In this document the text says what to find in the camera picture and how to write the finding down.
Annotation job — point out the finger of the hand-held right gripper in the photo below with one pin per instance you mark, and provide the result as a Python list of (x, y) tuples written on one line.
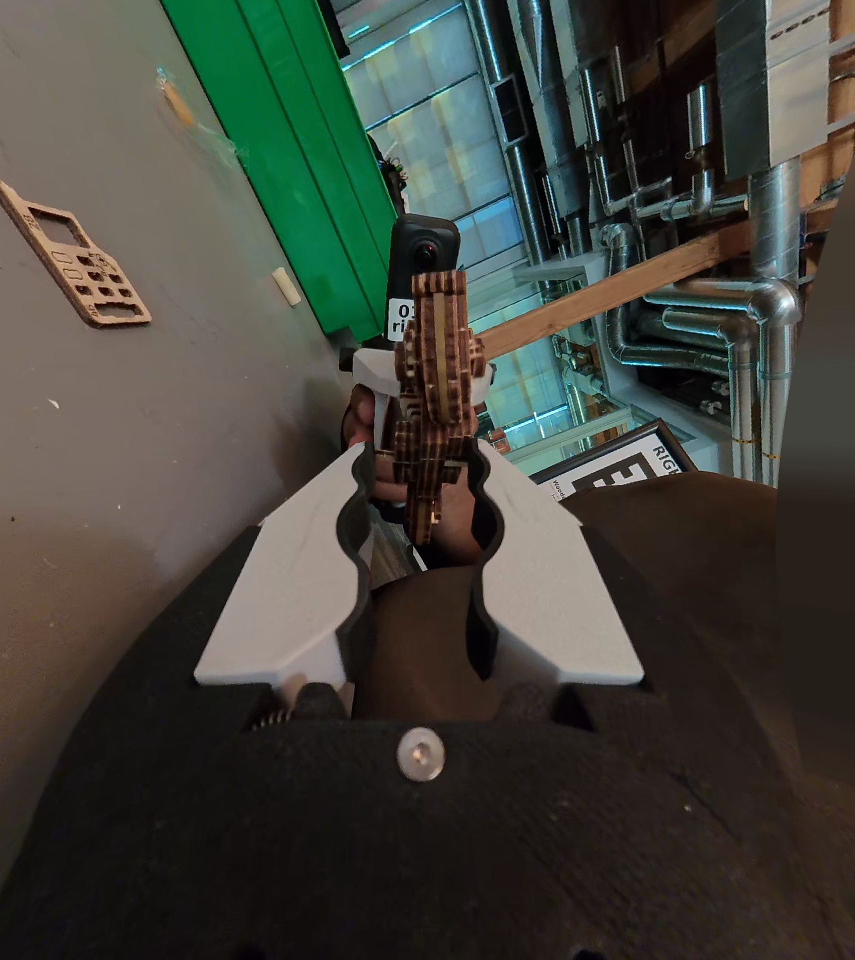
[(481, 386), (375, 369)]

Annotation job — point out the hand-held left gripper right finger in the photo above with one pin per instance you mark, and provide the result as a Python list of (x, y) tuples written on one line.
[(555, 600)]

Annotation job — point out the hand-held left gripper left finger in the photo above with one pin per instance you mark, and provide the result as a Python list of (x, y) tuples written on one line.
[(277, 600)]

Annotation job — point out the wooden motorcycle model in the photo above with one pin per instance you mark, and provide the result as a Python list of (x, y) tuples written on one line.
[(435, 375)]

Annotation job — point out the grey desk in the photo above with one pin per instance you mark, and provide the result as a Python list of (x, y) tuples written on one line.
[(97, 465)]

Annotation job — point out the person's right hand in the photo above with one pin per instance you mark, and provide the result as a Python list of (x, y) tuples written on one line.
[(454, 536)]

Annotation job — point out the dark shaggy object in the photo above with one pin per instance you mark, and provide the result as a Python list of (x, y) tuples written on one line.
[(390, 176)]

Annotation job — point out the small white block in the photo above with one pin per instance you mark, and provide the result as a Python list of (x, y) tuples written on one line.
[(285, 286)]

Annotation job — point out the black framed sign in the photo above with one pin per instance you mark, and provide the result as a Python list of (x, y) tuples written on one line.
[(622, 469)]

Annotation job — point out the green plastic bin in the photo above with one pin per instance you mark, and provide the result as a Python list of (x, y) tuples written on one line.
[(285, 150)]

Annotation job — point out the wooden ceiling beam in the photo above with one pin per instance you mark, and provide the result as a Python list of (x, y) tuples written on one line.
[(622, 289)]

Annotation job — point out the clear plastic bag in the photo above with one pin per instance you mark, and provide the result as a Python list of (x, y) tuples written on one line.
[(180, 105)]

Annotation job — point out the group of metal pipes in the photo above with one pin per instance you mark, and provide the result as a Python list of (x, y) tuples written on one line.
[(757, 337)]

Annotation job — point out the small wooden cut-out piece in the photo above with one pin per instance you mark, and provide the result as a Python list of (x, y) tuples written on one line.
[(45, 240)]

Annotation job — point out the silver ventilation duct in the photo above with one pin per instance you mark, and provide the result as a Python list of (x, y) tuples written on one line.
[(772, 75)]

